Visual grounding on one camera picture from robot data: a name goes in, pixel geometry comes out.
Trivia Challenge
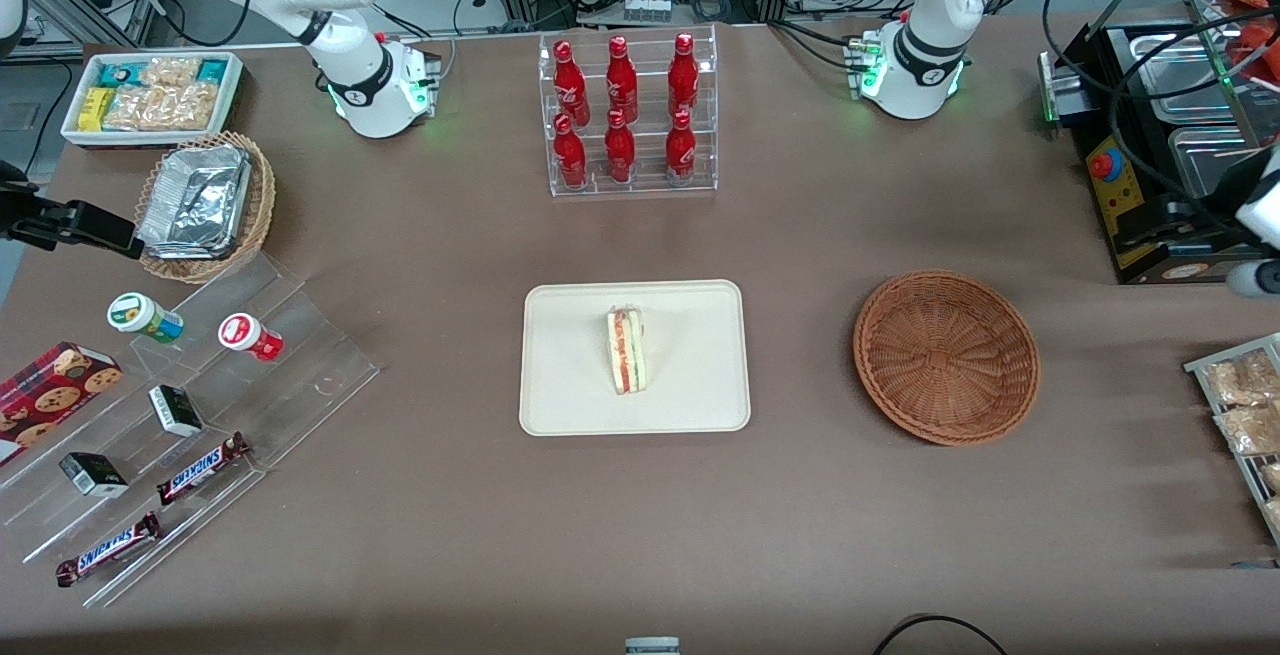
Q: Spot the triangular sandwich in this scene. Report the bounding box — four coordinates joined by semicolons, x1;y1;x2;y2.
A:
606;306;649;396

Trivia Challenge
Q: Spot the tray of packaged snacks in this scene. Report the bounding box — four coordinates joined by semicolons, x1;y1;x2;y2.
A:
1184;333;1280;546

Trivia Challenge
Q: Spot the brown wicker basket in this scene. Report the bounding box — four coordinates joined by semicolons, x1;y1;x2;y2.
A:
853;269;1041;447

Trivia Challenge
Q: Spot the beige plastic tray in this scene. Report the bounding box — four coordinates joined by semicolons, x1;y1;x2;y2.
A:
519;280;752;436

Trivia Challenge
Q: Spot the light wicker basket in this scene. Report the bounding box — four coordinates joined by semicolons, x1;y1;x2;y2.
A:
135;130;277;284

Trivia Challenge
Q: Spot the steel warmer pan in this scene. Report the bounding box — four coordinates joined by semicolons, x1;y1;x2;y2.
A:
1130;31;1243;126
1166;125;1273;214

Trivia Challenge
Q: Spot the black food warmer display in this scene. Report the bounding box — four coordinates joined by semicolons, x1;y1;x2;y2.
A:
1038;0;1280;286

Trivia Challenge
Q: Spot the red sausage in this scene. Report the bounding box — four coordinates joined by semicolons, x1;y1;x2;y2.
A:
1240;23;1280;86

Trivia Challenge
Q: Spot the clear bag of crackers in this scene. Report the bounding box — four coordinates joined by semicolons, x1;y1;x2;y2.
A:
1214;402;1280;457
1204;349;1280;407

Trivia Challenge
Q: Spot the red cola bottle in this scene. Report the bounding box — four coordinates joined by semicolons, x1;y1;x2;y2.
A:
668;32;699;119
553;113;588;189
604;108;637;184
553;40;591;126
606;35;639;124
665;110;697;181

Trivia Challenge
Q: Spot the clear acrylic bottle rack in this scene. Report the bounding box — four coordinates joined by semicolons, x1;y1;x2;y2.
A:
538;25;719;198

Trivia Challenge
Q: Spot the clear acrylic stepped shelf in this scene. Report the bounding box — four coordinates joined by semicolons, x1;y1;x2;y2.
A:
0;250;383;608

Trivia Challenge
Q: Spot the red lid snack cup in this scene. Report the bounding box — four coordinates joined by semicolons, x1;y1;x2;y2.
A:
218;313;284;363

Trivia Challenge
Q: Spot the stack of foil trays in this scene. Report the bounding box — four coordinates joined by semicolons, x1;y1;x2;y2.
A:
137;143;253;260

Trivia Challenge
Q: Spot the clear bag of nuts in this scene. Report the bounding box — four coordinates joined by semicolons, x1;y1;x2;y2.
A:
155;82;220;131
140;57;202;89
105;85;161;131

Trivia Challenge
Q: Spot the Snickers chocolate bar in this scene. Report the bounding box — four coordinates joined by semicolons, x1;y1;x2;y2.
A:
55;511;163;588
156;432;251;506

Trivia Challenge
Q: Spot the small black carton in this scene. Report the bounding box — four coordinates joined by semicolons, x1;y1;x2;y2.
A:
58;451;130;498
148;384;204;438

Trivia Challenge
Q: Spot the green lid snack cup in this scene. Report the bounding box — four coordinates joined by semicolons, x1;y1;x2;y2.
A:
107;292;185;344

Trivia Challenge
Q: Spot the white plastic snack bin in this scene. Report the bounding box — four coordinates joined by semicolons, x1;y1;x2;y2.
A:
60;51;245;150

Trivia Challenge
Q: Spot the red cookie box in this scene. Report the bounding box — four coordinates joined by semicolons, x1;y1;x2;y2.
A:
0;341;124;466

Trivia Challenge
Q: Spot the black looped cable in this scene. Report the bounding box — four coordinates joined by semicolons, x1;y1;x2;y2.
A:
873;614;1008;655

